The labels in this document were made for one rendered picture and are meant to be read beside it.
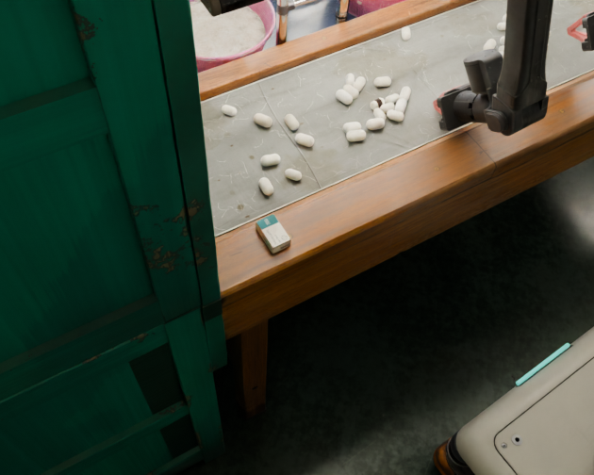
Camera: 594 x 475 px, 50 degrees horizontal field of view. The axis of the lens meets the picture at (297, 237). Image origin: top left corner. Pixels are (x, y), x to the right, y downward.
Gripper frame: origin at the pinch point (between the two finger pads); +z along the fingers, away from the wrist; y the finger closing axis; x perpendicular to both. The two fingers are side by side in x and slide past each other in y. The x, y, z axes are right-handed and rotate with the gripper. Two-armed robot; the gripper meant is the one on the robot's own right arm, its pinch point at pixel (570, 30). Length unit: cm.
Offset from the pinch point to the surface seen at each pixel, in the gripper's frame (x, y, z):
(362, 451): 86, 66, 24
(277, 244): 12, 79, -10
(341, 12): -17.5, 37.8, 24.1
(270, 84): -9, 60, 21
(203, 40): -21, 66, 35
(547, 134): 14.8, 19.8, -9.6
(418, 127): 6.7, 39.6, 3.0
